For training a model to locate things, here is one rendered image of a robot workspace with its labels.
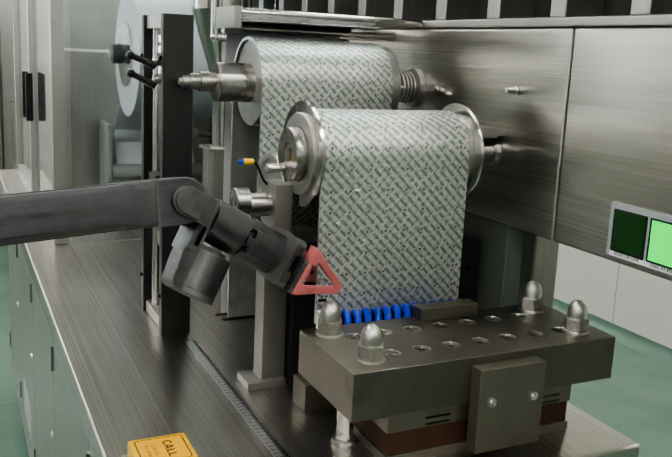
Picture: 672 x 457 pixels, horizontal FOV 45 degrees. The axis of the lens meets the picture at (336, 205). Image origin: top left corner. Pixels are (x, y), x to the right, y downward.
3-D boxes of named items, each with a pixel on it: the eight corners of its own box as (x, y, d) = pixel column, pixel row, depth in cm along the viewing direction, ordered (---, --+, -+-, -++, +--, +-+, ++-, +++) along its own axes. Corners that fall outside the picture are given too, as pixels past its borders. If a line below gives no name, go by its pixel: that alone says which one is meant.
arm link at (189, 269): (183, 180, 95) (157, 181, 102) (141, 269, 92) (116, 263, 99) (263, 224, 101) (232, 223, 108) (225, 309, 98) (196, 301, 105)
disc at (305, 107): (279, 196, 120) (282, 96, 117) (282, 196, 120) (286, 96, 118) (320, 216, 107) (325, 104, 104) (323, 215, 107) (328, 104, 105)
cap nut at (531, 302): (513, 307, 120) (516, 278, 119) (532, 305, 121) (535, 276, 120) (529, 315, 116) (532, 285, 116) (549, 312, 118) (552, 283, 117)
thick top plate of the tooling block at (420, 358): (297, 371, 107) (299, 328, 106) (535, 338, 124) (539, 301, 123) (350, 423, 93) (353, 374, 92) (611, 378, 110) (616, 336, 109)
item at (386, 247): (313, 323, 112) (319, 192, 108) (455, 307, 122) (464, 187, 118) (315, 324, 111) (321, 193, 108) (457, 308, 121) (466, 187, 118)
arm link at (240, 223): (219, 194, 99) (202, 195, 104) (196, 244, 98) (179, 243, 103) (264, 218, 103) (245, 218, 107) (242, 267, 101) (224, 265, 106)
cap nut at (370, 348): (349, 355, 98) (351, 320, 97) (376, 352, 99) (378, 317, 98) (363, 367, 94) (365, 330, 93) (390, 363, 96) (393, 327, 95)
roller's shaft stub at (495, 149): (447, 163, 126) (449, 135, 125) (484, 163, 129) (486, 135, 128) (463, 168, 122) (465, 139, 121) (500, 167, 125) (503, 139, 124)
